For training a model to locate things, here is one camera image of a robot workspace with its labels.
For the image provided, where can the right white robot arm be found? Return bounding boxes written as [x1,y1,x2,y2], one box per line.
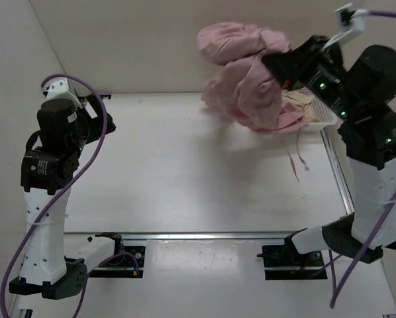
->
[262,36,396,265]

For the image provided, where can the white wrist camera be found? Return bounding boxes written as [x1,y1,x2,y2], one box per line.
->
[42,78,83,108]
[321,3,370,52]

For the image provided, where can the beige trousers in basket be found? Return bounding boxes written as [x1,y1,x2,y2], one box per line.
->
[282,91,320,123]

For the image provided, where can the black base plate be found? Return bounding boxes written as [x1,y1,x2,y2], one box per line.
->
[256,245,328,281]
[89,239,146,279]

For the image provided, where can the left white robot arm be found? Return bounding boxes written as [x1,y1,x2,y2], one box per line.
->
[5,94,116,300]

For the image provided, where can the front aluminium rail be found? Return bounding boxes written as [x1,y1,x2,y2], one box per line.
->
[65,231,305,242]

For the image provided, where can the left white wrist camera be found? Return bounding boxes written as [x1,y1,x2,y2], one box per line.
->
[42,78,83,108]

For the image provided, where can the white plastic basket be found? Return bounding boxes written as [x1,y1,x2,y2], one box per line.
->
[298,87,338,133]

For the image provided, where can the left aluminium rail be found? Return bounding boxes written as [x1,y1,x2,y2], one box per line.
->
[8,295,32,318]

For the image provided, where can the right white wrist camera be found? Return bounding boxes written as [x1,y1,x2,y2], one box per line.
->
[321,3,370,52]

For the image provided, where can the pink trousers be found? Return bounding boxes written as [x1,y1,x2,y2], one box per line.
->
[196,21,311,182]

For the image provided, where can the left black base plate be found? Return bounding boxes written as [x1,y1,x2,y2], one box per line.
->
[89,239,146,279]

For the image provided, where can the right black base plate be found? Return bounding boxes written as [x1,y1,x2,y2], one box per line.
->
[256,245,328,281]

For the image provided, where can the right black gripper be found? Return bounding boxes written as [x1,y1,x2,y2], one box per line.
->
[259,35,355,119]

